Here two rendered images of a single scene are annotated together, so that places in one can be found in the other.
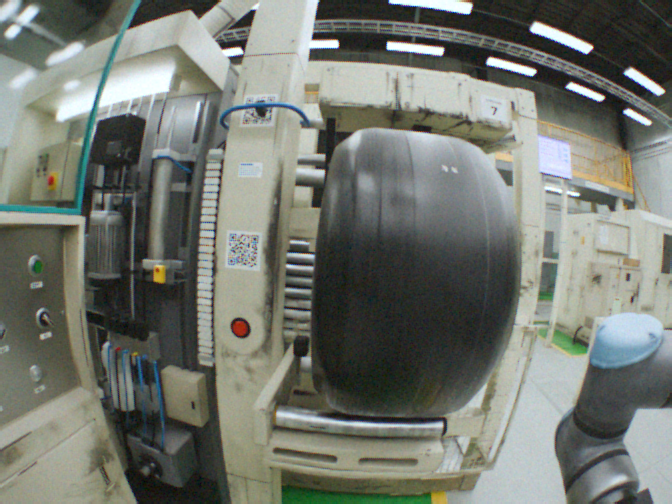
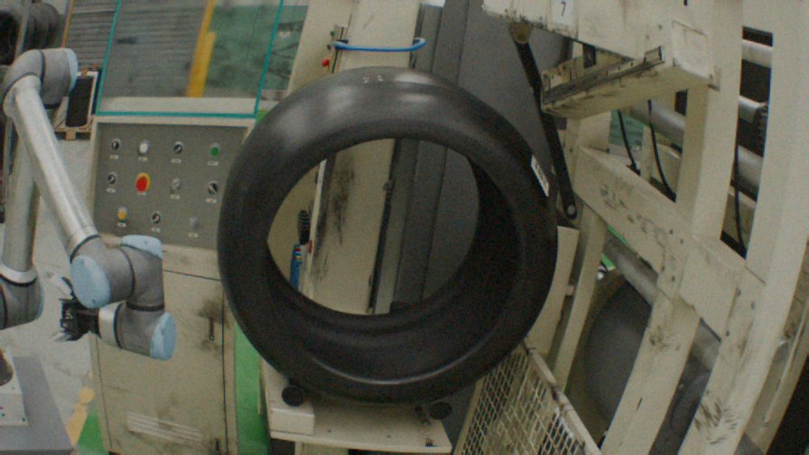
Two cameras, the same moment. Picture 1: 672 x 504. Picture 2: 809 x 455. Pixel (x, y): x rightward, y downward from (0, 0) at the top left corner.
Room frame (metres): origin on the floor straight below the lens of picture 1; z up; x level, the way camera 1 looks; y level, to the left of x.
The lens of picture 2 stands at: (0.30, -1.63, 1.65)
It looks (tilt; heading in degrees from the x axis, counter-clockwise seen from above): 16 degrees down; 75
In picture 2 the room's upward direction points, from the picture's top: 9 degrees clockwise
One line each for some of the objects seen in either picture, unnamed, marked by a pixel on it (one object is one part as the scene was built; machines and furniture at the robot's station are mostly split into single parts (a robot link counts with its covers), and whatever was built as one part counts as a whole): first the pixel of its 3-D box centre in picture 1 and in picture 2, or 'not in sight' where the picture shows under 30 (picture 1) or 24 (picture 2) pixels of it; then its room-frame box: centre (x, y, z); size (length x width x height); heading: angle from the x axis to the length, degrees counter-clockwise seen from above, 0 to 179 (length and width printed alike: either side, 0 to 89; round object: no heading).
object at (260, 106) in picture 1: (267, 118); (376, 44); (0.67, 0.18, 1.52); 0.19 x 0.19 x 0.06; 86
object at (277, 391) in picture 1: (283, 384); not in sight; (0.68, 0.10, 0.90); 0.40 x 0.03 x 0.10; 176
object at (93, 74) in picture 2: not in sight; (83, 98); (-1.46, 6.77, 0.38); 1.20 x 0.80 x 0.76; 91
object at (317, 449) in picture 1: (353, 448); (285, 385); (0.53, -0.07, 0.84); 0.36 x 0.09 x 0.06; 86
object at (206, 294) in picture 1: (212, 260); not in sight; (0.64, 0.27, 1.19); 0.05 x 0.04 x 0.48; 176
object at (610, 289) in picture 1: (610, 305); not in sight; (3.19, -4.17, 0.62); 0.91 x 0.58 x 1.25; 83
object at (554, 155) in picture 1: (554, 157); not in sight; (3.38, -2.84, 2.60); 0.60 x 0.05 x 0.55; 83
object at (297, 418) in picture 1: (359, 425); (286, 360); (0.53, -0.07, 0.90); 0.35 x 0.05 x 0.05; 86
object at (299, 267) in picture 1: (297, 294); (525, 277); (1.06, 0.12, 1.05); 0.20 x 0.15 x 0.30; 86
